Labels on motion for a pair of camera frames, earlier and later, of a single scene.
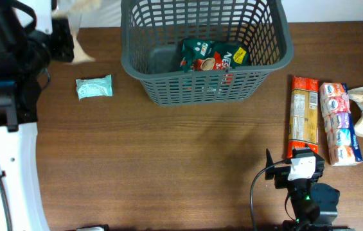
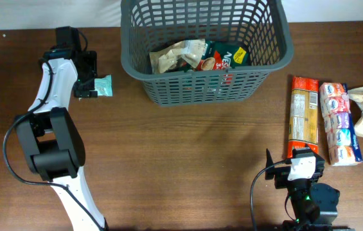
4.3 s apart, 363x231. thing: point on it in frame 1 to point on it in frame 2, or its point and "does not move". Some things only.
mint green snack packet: [94, 87] does not move
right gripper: [282, 175] does not move
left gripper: [63, 40] to [87, 94]
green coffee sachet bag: [205, 55] does not move
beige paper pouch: [76, 9] to [166, 58]
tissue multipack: [343, 144] does not move
